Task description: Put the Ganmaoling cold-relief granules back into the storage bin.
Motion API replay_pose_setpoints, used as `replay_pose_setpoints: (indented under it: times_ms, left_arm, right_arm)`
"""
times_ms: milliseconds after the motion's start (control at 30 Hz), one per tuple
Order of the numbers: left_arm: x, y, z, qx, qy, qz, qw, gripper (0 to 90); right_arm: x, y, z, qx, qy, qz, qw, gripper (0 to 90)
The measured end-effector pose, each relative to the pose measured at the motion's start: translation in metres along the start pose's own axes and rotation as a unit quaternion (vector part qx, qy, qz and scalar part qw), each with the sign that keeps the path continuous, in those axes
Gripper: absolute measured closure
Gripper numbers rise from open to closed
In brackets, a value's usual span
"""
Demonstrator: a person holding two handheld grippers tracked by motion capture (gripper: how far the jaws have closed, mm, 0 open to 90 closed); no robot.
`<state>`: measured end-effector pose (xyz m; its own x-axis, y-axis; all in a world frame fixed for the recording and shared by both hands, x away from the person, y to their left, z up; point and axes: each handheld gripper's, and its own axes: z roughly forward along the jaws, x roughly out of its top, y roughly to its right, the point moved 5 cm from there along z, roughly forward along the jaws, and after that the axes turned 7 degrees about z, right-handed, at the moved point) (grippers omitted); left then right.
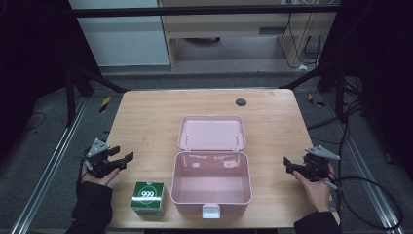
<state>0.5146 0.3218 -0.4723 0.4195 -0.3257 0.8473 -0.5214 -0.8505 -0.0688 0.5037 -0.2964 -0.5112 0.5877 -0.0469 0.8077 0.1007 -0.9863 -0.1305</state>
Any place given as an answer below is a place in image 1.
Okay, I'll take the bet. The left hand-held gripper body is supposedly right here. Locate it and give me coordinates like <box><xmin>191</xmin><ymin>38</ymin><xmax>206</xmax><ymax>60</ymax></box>
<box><xmin>83</xmin><ymin>137</ymin><xmax>120</xmax><ymax>179</ymax></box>

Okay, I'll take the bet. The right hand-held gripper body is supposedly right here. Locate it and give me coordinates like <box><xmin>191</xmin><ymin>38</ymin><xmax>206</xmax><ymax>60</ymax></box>
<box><xmin>302</xmin><ymin>145</ymin><xmax>341</xmax><ymax>183</ymax></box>

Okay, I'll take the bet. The green medicine box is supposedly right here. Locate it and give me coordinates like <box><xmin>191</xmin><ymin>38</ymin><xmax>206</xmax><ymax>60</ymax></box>
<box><xmin>130</xmin><ymin>180</ymin><xmax>169</xmax><ymax>217</ymax></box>

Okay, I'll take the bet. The pink storage box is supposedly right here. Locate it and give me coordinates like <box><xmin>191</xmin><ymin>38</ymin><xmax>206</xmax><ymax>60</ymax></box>
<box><xmin>169</xmin><ymin>115</ymin><xmax>253</xmax><ymax>219</ymax></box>

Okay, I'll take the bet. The person's left hand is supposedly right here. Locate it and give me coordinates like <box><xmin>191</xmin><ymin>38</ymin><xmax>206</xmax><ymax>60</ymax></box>
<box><xmin>80</xmin><ymin>162</ymin><xmax>121</xmax><ymax>188</ymax></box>

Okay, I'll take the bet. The person's right hand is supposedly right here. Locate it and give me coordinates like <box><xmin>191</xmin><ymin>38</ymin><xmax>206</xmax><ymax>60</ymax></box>
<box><xmin>291</xmin><ymin>162</ymin><xmax>336</xmax><ymax>213</ymax></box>

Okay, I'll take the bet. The yellow black striped tape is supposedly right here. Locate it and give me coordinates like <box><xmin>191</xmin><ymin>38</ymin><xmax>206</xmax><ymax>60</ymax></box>
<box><xmin>307</xmin><ymin>93</ymin><xmax>325</xmax><ymax>108</ymax></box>
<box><xmin>98</xmin><ymin>96</ymin><xmax>112</xmax><ymax>114</ymax></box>

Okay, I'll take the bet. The black metal stand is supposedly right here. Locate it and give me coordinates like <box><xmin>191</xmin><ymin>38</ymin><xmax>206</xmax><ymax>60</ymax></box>
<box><xmin>280</xmin><ymin>58</ymin><xmax>350</xmax><ymax>124</ymax></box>
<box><xmin>63</xmin><ymin>64</ymin><xmax>131</xmax><ymax>128</ymax></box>

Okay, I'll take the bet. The white cabinet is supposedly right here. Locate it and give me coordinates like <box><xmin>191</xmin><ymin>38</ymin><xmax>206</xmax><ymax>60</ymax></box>
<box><xmin>67</xmin><ymin>0</ymin><xmax>171</xmax><ymax>67</ymax></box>

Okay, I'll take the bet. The wooden desk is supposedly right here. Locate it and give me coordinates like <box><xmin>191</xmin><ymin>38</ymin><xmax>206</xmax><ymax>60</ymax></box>
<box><xmin>158</xmin><ymin>0</ymin><xmax>339</xmax><ymax>70</ymax></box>

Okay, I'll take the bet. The aluminium rail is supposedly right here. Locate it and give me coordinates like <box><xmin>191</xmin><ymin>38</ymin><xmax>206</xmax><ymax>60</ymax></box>
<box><xmin>322</xmin><ymin>94</ymin><xmax>405</xmax><ymax>234</ymax></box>
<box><xmin>9</xmin><ymin>97</ymin><xmax>91</xmax><ymax>234</ymax></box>

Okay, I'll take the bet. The black cable bundle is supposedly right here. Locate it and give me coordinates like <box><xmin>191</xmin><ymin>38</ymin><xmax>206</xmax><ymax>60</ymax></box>
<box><xmin>281</xmin><ymin>13</ymin><xmax>325</xmax><ymax>70</ymax></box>

